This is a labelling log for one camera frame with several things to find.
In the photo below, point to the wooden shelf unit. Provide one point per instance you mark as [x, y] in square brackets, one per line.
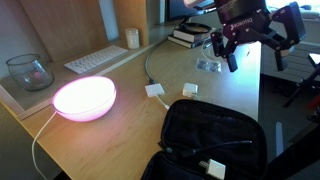
[66, 23]

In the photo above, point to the plastic bag of coin batteries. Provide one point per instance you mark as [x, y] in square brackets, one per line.
[208, 65]

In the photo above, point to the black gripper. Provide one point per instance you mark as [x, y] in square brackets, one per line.
[240, 13]

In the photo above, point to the white plug charger with prongs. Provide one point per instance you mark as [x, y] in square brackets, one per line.
[215, 170]

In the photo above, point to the thick hardcover book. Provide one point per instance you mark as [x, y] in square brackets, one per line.
[190, 36]
[181, 42]

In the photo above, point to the white floor tape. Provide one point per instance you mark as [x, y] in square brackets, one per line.
[279, 140]

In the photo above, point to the white cylinder candle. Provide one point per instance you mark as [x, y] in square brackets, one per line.
[132, 38]

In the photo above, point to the glowing bowl lamp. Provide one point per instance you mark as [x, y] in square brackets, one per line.
[83, 98]

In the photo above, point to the black monitor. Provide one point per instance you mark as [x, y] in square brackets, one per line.
[176, 10]

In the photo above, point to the white keyboard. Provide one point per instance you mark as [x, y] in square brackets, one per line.
[95, 59]

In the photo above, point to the round glass jar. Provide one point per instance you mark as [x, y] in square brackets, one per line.
[30, 73]

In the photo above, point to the white charger cube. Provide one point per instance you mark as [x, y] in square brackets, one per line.
[190, 90]

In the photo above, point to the black round dish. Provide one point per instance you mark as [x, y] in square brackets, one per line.
[196, 27]

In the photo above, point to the black tripod stand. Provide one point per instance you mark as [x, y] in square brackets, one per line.
[300, 90]

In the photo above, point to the black zipper case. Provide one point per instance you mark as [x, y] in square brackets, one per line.
[213, 123]

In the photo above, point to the white adapter dongle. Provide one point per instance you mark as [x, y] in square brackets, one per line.
[155, 90]

